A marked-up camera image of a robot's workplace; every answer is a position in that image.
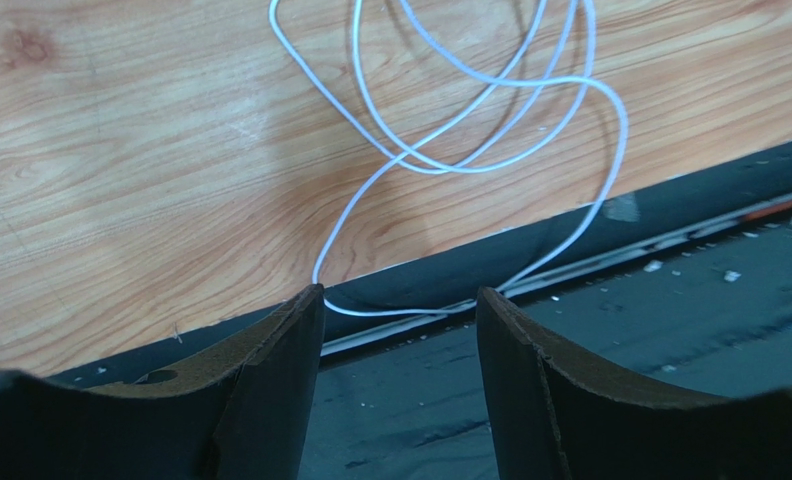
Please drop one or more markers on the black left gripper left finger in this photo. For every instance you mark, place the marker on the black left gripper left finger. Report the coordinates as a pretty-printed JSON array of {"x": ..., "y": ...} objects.
[{"x": 238, "y": 409}]

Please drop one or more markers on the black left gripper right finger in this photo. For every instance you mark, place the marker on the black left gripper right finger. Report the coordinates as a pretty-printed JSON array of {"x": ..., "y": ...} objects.
[{"x": 560, "y": 411}]

